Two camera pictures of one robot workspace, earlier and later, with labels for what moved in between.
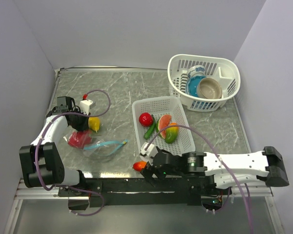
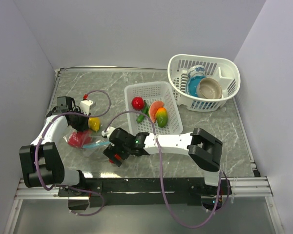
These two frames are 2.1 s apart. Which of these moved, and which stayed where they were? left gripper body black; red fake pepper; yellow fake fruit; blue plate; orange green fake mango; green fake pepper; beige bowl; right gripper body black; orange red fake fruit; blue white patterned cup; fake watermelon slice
Moved: red fake pepper; green fake pepper; fake watermelon slice; orange red fake fruit; orange green fake mango; right gripper body black
Stayed: yellow fake fruit; blue plate; blue white patterned cup; beige bowl; left gripper body black
